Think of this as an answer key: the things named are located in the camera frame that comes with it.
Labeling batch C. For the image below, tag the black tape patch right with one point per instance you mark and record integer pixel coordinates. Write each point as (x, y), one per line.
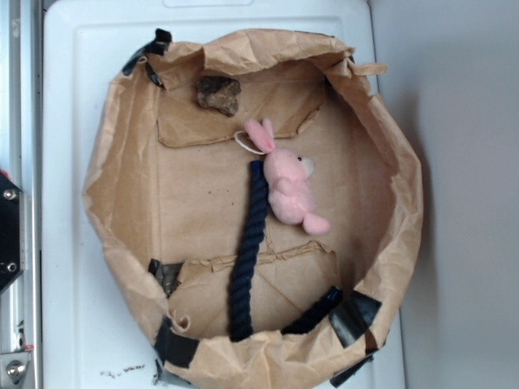
(352, 318)

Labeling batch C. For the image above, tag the black tape patch bottom left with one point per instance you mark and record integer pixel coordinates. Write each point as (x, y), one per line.
(171, 347)

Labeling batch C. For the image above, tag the black mounting plate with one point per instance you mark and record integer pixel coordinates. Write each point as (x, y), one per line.
(12, 232)

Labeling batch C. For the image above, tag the brown paper bag bin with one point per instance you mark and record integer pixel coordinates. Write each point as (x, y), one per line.
(168, 181)

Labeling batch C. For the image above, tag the brown rock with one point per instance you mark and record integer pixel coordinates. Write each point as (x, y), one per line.
(217, 92)

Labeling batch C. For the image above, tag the black tape patch top left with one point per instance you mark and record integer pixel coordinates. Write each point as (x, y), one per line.
(158, 46)

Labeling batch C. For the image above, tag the black tape patch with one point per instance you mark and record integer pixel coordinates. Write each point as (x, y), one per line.
(352, 318)
(158, 46)
(171, 347)

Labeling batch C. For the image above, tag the aluminium frame rail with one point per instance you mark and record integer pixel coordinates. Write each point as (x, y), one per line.
(21, 67)

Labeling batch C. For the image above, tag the pink plush bunny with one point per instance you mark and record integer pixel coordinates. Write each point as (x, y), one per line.
(287, 176)

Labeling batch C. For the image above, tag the black tape patch inside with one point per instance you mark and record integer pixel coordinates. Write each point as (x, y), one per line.
(166, 275)

